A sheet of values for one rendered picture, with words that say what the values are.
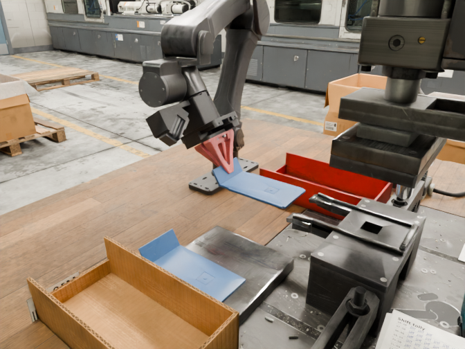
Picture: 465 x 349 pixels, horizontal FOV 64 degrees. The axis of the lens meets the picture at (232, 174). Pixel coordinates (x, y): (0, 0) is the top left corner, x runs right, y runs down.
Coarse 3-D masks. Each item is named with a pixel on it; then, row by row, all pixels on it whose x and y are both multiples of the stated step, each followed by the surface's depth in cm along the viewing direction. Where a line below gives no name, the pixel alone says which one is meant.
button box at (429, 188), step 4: (428, 176) 83; (428, 180) 82; (428, 184) 81; (432, 184) 81; (392, 188) 83; (424, 188) 79; (428, 188) 81; (432, 188) 80; (424, 192) 79; (428, 192) 81; (432, 192) 82; (436, 192) 81; (440, 192) 80; (444, 192) 80; (464, 192) 81; (424, 196) 81; (448, 196) 80; (452, 196) 80; (456, 196) 80; (460, 196) 81
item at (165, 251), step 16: (160, 240) 59; (176, 240) 61; (144, 256) 56; (160, 256) 58; (176, 256) 59; (192, 256) 59; (176, 272) 55; (192, 272) 55; (208, 272) 55; (224, 272) 55; (208, 288) 52; (224, 288) 52
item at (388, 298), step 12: (408, 252) 51; (312, 264) 49; (408, 264) 56; (312, 276) 50; (324, 276) 49; (336, 276) 48; (396, 276) 48; (312, 288) 51; (324, 288) 50; (336, 288) 48; (348, 288) 47; (372, 288) 45; (312, 300) 52; (324, 300) 50; (336, 300) 49; (384, 300) 45; (384, 312) 47; (348, 324) 49; (372, 324) 47; (372, 336) 47
